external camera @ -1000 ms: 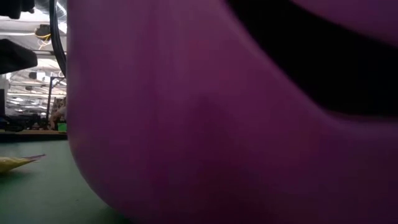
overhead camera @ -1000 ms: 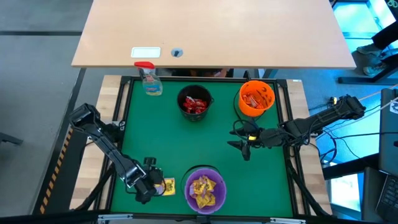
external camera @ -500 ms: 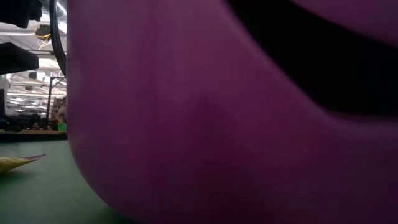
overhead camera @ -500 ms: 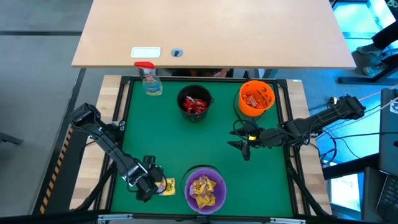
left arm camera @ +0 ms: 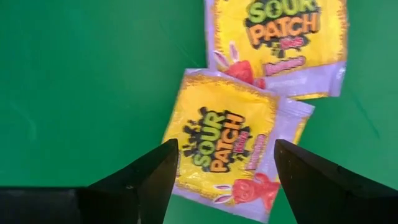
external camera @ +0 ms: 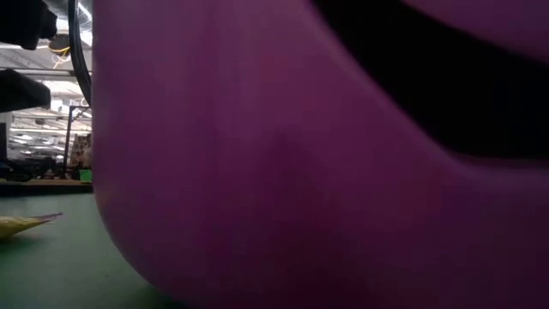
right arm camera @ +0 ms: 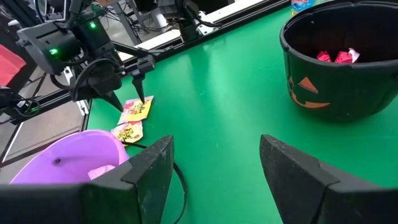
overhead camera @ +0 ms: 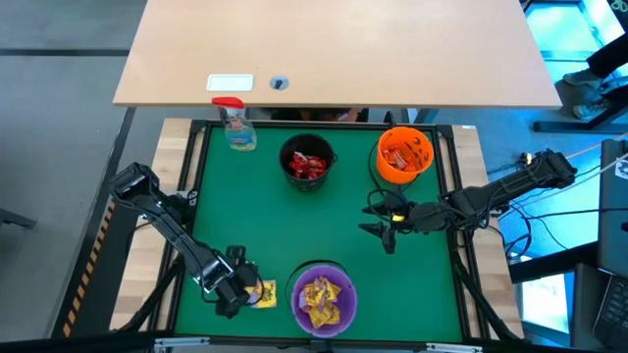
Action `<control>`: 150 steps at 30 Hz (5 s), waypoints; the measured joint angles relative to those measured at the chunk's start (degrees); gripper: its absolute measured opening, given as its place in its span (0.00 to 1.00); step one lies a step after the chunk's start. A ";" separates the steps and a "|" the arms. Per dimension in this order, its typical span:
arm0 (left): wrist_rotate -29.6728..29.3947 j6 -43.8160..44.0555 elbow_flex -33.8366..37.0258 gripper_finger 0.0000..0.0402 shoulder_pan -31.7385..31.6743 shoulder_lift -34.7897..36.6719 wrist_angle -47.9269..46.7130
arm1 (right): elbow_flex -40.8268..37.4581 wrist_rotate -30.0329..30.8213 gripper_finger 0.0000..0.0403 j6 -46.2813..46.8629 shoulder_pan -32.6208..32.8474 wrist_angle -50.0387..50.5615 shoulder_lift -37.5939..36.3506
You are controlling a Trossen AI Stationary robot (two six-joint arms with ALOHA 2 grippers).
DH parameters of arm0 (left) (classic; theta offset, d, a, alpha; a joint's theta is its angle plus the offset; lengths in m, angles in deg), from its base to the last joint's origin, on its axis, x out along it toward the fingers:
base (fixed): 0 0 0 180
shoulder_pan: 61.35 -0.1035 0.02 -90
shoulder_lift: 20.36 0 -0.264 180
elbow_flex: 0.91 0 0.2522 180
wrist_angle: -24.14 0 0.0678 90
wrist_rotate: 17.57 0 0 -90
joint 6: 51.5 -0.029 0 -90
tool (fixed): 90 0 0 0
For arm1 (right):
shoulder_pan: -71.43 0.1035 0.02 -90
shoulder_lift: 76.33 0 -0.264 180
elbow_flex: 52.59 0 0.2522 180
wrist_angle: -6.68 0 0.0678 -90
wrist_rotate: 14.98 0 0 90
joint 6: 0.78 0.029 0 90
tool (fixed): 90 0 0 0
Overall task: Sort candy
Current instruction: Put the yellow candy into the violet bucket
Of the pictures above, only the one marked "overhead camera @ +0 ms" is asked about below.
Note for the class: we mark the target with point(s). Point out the orange pumpkin bucket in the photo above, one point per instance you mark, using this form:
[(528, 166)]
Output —
[(392, 177)]

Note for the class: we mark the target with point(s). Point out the person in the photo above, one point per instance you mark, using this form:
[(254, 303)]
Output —
[(608, 59)]

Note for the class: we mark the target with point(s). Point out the purple pumpkin bucket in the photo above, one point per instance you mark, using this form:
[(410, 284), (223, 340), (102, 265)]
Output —
[(349, 299)]

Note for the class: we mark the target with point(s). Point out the black furniture leg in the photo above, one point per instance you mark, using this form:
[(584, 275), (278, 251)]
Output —
[(15, 218)]

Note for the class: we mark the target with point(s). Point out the black desk foot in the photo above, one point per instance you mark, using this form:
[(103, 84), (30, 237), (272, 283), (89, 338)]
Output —
[(554, 126)]

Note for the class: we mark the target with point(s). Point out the grey laptop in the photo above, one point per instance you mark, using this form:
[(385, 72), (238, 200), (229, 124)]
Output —
[(613, 220)]

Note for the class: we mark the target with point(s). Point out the clear spray bottle red trigger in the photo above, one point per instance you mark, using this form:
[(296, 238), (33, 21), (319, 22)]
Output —
[(240, 135)]

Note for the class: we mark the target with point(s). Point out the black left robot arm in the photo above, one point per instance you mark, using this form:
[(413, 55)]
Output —
[(172, 230)]

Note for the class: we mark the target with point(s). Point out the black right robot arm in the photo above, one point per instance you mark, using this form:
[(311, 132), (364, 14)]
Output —
[(500, 188)]

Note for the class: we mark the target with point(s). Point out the black floor beam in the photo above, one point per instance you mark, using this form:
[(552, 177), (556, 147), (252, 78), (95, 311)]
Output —
[(549, 265)]

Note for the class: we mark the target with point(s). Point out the silver frame bracket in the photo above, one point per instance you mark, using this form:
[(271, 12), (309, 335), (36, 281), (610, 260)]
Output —
[(454, 347), (179, 341)]

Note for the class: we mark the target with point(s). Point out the black hazard striped ramp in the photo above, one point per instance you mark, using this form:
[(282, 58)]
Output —
[(93, 274)]

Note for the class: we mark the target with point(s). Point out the yellow white power strip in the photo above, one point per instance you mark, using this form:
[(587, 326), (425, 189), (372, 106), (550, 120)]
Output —
[(527, 158)]

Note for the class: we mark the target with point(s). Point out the black halloween bucket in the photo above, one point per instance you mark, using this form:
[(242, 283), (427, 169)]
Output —
[(289, 147)]

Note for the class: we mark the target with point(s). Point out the light wooden desk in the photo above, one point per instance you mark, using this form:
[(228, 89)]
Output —
[(343, 49)]

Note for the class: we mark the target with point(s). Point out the green table mat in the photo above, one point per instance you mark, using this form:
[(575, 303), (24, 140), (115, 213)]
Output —
[(275, 220)]

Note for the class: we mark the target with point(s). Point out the black aluminium table frame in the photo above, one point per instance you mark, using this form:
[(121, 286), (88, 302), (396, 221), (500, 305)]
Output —
[(294, 123)]

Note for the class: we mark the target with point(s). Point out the red candy bar wrapper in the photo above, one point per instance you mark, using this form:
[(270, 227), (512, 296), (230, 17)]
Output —
[(300, 157), (319, 169), (296, 169), (310, 174)]

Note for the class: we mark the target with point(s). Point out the white rectangular desk plate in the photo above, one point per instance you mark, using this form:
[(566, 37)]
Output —
[(229, 82)]

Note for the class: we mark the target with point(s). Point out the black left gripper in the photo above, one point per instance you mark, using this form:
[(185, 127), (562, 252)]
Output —
[(230, 282)]

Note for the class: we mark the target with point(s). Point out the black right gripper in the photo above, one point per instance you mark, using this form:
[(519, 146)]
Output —
[(424, 218)]

